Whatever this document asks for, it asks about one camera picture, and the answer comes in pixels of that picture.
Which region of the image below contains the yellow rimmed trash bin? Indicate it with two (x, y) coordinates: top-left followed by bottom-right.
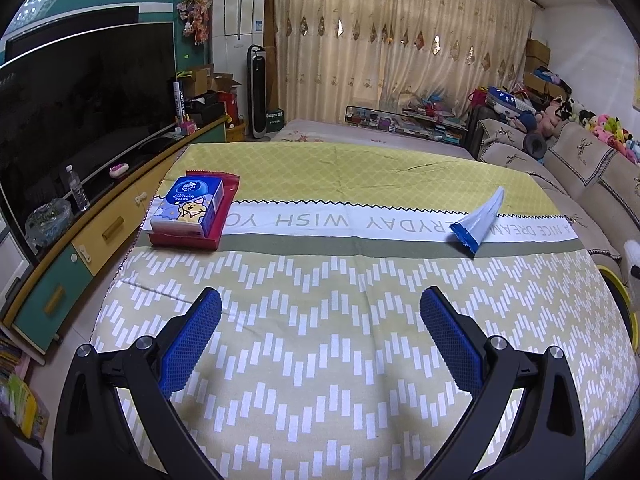
(597, 264), (639, 352)

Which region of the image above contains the red tray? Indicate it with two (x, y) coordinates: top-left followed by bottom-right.
(142, 170), (240, 250)

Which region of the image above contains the white blue wrapper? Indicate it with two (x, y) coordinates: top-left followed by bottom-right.
(450, 186), (504, 256)

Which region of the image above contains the green patterned tablecloth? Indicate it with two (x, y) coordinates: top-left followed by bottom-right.
(92, 142), (639, 479)

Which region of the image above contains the blue tissue pack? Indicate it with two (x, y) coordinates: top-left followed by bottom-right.
(150, 176), (224, 237)

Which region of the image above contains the yellow green tv cabinet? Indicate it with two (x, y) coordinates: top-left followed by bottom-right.
(1, 116), (229, 364)

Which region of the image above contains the clear water bottle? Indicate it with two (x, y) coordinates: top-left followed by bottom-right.
(66, 165), (90, 211)

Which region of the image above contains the glass ashtray bowl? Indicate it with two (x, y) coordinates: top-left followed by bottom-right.
(25, 198), (73, 249)

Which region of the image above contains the white drawer cabinet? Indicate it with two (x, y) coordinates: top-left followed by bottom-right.
(0, 219), (32, 310)

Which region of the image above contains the beige sofa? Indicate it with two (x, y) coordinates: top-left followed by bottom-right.
(470, 107), (639, 275)

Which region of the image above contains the floral floor mat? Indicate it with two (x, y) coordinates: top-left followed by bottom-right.
(272, 119), (473, 160)

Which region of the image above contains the black tower fan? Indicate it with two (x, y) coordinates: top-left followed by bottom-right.
(246, 44), (267, 139)

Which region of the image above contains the black television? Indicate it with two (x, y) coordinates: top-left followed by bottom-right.
(1, 22), (176, 261)

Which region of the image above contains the beige curtain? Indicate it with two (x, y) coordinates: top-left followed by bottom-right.
(270, 0), (536, 122)

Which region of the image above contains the white standing air conditioner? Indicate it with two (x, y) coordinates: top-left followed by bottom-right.
(210, 0), (265, 118)

